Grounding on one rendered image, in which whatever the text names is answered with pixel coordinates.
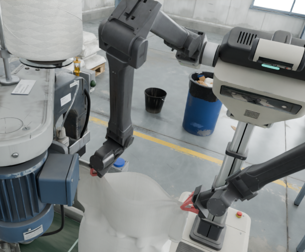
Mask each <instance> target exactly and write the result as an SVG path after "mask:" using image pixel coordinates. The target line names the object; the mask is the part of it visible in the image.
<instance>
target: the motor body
mask: <svg viewBox="0 0 305 252"><path fill-rule="evenodd" d="M47 156H48V149H47V150H46V151H44V152H43V153H42V154H40V155H39V156H37V157H35V158H33V159H31V160H30V161H28V162H26V163H23V164H20V165H17V166H11V167H0V239H1V240H3V241H5V242H7V243H12V244H21V243H27V242H30V241H33V240H35V239H37V238H38V237H40V236H41V235H42V234H43V233H44V232H45V231H46V230H47V229H48V228H49V227H50V225H51V223H52V221H53V218H54V206H55V204H50V203H42V202H41V199H40V197H39V193H38V186H37V175H38V173H39V172H40V171H41V169H42V168H43V165H44V162H45V161H46V159H47Z"/></svg>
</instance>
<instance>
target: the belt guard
mask: <svg viewBox="0 0 305 252"><path fill-rule="evenodd" d="M26 67H29V66H26V65H24V64H22V63H21V64H20V65H19V66H18V67H16V68H15V69H14V70H13V71H12V72H11V75H13V76H17V77H19V79H20V80H36V82H35V84H34V86H33V87H32V89H31V91H30V93H29V94H28V95H21V94H11V93H12V92H13V90H14V89H15V87H16V86H17V84H14V85H1V84H0V167H3V166H11V165H15V164H19V163H23V162H26V161H29V160H31V159H33V158H35V157H37V156H39V155H40V154H42V153H43V152H44V151H46V150H47V149H48V148H49V146H50V145H51V143H52V141H53V126H54V92H55V69H42V68H40V70H36V69H37V68H33V67H29V68H30V69H25V68H26Z"/></svg>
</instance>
